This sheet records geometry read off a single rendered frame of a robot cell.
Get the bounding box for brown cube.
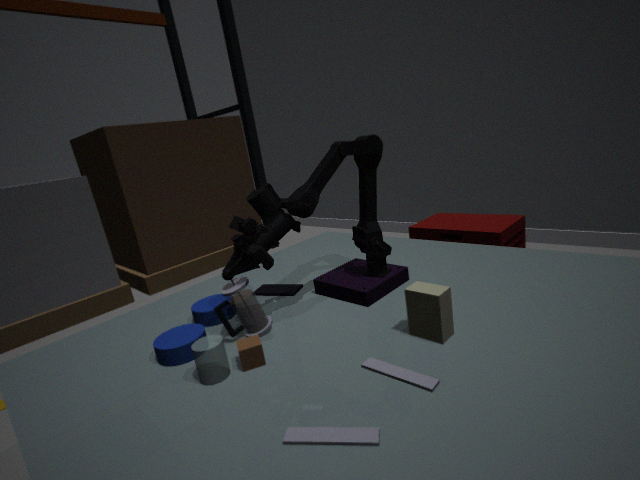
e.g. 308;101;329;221
236;334;266;372

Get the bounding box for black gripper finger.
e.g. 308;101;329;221
226;248;260;278
223;243;241;271

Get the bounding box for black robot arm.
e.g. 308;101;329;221
229;135;392;278

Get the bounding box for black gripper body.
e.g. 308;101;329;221
231;223;280;270

